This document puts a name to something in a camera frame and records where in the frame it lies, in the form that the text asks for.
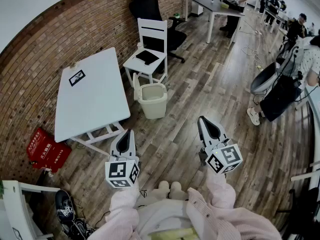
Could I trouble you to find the person's right forearm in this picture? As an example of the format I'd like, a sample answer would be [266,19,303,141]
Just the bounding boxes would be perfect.
[187,170,283,240]

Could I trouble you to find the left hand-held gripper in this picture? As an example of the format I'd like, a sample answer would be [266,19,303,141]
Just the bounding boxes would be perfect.
[104,129,140,189]

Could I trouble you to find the white wooden chair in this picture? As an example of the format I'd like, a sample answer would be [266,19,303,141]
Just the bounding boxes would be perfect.
[122,18,168,88]

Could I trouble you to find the cream trash bin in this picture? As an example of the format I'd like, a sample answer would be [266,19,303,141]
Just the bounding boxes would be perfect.
[138,83,168,120]

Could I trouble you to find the black sneaker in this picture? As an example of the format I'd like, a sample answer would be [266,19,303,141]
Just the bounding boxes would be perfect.
[54,189,76,226]
[68,217,95,240]

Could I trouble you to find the red fire equipment box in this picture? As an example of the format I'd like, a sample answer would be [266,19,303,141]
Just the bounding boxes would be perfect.
[26,127,73,174]

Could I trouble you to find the white fluffy slipper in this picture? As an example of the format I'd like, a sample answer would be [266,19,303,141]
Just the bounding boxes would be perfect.
[157,180,171,199]
[168,181,188,200]

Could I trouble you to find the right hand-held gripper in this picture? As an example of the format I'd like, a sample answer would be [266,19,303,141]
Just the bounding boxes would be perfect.
[197,116,243,175]

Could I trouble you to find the white shelf unit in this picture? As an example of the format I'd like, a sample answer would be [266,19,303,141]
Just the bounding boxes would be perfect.
[0,180,61,240]

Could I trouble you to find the white furniture frame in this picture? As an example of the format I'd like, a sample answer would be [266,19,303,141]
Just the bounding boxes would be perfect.
[290,86,320,192]

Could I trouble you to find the dark top table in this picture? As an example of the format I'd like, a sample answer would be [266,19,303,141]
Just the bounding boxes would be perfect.
[184,0,246,44]

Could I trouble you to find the white floor cable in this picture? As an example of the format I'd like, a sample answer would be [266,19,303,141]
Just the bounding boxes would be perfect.
[241,21,264,69]

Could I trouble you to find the white rectangular table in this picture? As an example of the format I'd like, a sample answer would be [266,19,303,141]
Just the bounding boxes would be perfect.
[54,47,132,157]

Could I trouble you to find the person's torso and legs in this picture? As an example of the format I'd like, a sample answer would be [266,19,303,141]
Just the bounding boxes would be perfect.
[134,187,201,240]

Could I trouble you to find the black flat tablet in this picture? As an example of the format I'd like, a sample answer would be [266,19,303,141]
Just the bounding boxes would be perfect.
[135,50,160,66]

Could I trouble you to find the grey curved plastic shell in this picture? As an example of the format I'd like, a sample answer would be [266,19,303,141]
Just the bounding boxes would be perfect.
[250,62,279,95]

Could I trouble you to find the person's left forearm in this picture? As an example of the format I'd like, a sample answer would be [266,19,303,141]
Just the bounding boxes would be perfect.
[86,183,141,240]

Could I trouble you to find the black picture frame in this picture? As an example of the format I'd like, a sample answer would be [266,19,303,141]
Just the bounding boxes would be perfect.
[68,69,86,87]

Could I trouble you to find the black office chair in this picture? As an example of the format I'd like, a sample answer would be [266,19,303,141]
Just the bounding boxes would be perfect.
[128,0,188,64]

